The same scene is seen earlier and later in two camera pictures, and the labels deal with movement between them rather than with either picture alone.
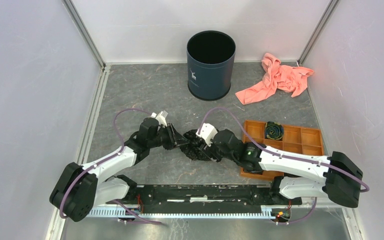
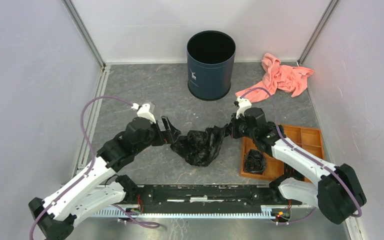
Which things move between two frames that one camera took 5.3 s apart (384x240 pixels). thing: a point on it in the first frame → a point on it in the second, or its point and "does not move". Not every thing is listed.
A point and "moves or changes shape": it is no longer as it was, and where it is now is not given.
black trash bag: x=194 y=150 moves or changes shape
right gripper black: x=210 y=152 → x=231 y=128
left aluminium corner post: x=83 y=32 does not move
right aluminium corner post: x=327 y=11 does not move
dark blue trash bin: x=210 y=57 does not move
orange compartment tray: x=296 y=140 does not move
